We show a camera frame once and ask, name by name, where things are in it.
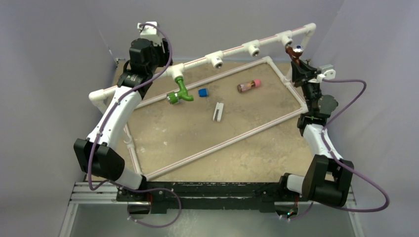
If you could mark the blue paperclip box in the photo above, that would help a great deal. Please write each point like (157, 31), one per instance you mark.
(203, 92)

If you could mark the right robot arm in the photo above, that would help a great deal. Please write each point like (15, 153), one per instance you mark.
(326, 180)

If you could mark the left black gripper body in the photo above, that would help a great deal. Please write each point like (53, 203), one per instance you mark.
(160, 57)

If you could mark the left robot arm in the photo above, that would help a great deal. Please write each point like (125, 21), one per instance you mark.
(96, 153)

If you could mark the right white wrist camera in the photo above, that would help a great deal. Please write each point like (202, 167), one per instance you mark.
(325, 72)

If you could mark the white staple box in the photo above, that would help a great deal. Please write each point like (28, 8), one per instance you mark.
(217, 115)

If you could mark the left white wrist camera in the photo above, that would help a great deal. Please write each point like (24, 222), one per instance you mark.
(150, 33)

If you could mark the brown faucet with blue cap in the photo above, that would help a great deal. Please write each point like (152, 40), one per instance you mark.
(294, 53)

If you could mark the green plastic faucet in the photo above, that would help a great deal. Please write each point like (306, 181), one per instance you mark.
(182, 93)

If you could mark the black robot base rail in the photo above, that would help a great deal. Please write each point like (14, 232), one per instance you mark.
(265, 197)

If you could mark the pink capped clip jar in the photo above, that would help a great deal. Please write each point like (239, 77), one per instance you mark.
(246, 86)

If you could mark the white PVC pipe frame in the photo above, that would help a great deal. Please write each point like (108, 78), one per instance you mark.
(102, 98)

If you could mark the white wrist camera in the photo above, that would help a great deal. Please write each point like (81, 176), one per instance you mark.
(150, 33)
(325, 72)

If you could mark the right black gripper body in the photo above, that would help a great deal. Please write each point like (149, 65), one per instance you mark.
(310, 89)

